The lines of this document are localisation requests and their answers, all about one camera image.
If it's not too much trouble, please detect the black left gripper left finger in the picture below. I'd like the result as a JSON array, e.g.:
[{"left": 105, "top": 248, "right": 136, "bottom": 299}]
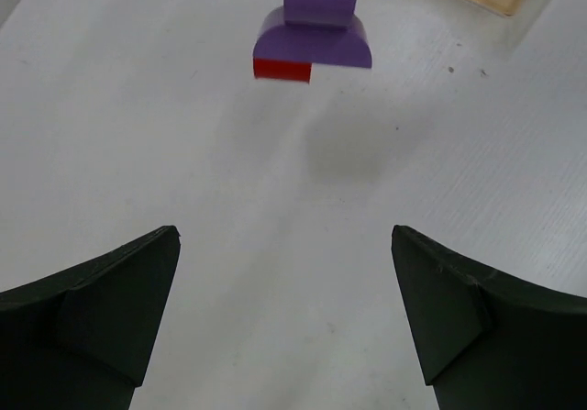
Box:
[{"left": 1, "top": 226, "right": 180, "bottom": 409}]

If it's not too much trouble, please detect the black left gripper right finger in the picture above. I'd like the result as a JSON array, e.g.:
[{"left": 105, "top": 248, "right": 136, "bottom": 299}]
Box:
[{"left": 391, "top": 226, "right": 586, "bottom": 409}]

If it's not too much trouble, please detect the red lego brick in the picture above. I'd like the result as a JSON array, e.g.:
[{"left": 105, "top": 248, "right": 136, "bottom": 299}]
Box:
[{"left": 253, "top": 58, "right": 312, "bottom": 83}]

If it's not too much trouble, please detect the purple lego piece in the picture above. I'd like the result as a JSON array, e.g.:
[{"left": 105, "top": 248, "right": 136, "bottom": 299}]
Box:
[{"left": 252, "top": 0, "right": 372, "bottom": 69}]

